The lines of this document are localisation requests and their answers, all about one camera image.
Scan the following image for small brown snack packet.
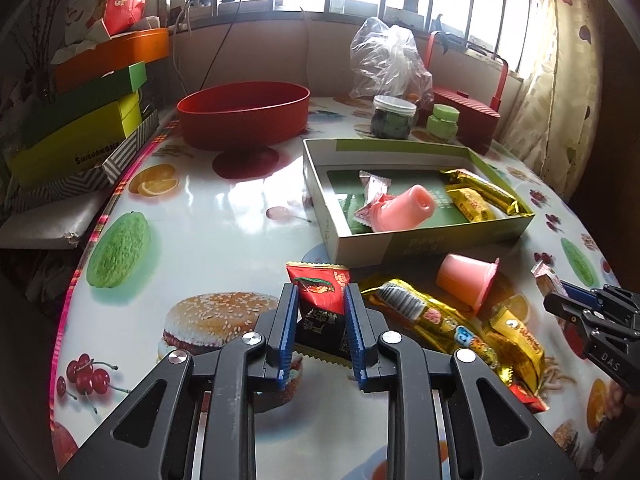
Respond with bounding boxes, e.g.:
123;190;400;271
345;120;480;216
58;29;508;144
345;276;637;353
531;260;568;297

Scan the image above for dark green gift box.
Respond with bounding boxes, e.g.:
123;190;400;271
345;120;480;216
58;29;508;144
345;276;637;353
20;61;148;148

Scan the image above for long gold snack packet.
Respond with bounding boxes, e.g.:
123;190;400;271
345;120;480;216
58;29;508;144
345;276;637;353
360;278;501;368

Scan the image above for pink jelly cup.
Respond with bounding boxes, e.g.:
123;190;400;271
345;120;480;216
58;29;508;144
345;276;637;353
436;253;501;315
370;184;436;233

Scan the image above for white lidded jar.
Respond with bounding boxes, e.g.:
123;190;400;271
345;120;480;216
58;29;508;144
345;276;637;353
370;95;418;140

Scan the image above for red black snack packet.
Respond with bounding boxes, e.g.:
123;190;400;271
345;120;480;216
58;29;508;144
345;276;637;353
285;261;353;363
510;382;551;413

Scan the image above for black cable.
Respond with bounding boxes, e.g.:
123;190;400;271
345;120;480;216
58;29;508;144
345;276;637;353
199;0;243;88

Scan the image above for green cardboard box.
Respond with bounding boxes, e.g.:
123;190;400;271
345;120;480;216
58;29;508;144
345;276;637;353
302;138;536;267

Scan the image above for cartoon printed bag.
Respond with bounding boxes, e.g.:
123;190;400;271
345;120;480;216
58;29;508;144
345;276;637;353
50;0;121;61

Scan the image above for red basket with handle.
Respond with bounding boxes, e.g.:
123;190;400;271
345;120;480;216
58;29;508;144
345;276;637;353
424;30;510;156

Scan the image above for red bowl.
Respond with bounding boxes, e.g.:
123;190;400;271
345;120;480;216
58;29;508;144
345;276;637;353
176;81;311;178

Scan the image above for medium gold snack packet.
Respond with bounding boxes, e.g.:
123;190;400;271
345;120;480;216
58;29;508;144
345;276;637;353
439;167;521;216

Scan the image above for patterned curtain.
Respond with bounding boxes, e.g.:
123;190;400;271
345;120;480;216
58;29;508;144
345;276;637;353
515;0;606;201

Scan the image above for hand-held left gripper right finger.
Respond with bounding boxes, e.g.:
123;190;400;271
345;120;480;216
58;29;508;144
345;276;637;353
342;282;581;480

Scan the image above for orange gift box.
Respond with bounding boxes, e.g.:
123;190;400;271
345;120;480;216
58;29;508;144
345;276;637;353
52;27;171;93

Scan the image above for yellow gift box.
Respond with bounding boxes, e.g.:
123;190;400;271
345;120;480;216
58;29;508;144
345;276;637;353
5;91;143;188

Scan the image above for fruit print tablecloth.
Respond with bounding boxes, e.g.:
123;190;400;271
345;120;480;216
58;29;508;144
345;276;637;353
50;95;631;480

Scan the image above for clear plastic bag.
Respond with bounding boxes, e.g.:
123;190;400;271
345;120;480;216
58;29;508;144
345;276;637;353
348;16;435;106

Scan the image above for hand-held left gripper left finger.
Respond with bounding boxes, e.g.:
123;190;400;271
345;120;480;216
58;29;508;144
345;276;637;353
57;282;301;480

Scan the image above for small yellow snack packet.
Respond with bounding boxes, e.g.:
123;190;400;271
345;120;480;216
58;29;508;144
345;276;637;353
482;302;546;393
445;187;496;223

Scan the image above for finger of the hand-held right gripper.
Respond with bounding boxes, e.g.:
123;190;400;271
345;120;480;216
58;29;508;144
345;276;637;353
564;284;608;306
545;294;596;331

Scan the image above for grey flat box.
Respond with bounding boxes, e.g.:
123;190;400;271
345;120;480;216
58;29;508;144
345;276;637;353
0;192;118;251

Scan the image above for small green jar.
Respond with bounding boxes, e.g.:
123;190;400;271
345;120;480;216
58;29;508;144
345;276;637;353
425;103;461;142

